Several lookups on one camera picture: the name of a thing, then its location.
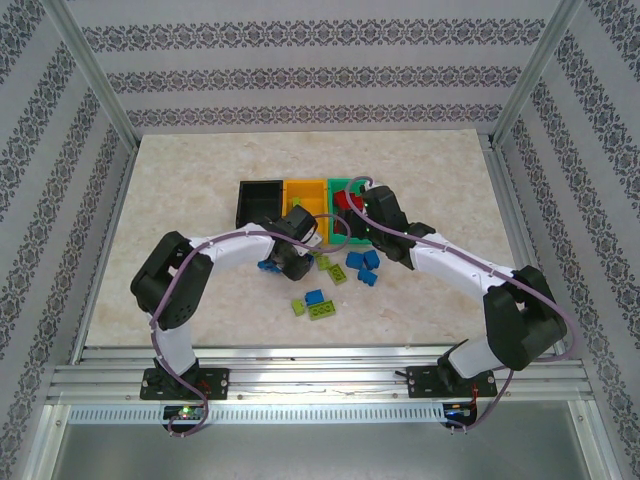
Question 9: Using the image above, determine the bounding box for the left controller board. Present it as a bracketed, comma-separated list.
[162, 405, 206, 421]

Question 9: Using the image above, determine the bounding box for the yellow plastic bin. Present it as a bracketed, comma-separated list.
[282, 178, 331, 245]

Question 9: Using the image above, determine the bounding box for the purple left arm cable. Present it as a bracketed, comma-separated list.
[148, 213, 334, 441]

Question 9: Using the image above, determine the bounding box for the black plastic bin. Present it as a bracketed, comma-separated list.
[235, 178, 287, 229]

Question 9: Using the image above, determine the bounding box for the aluminium mounting rail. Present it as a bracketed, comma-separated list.
[48, 344, 592, 402]

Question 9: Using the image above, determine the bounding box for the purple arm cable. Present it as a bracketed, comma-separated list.
[347, 174, 574, 435]
[148, 213, 334, 441]

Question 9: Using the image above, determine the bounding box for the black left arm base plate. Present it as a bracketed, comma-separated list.
[141, 367, 230, 401]

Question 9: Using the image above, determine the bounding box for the green plastic bin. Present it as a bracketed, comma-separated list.
[326, 176, 375, 247]

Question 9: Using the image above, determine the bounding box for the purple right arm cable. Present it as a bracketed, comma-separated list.
[347, 174, 574, 435]

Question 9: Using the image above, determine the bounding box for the aluminium frame post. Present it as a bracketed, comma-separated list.
[489, 0, 585, 147]
[42, 0, 140, 150]

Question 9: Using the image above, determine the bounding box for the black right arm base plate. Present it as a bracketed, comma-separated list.
[406, 364, 496, 400]

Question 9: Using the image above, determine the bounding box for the slotted cable duct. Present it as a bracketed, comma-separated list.
[67, 403, 576, 426]

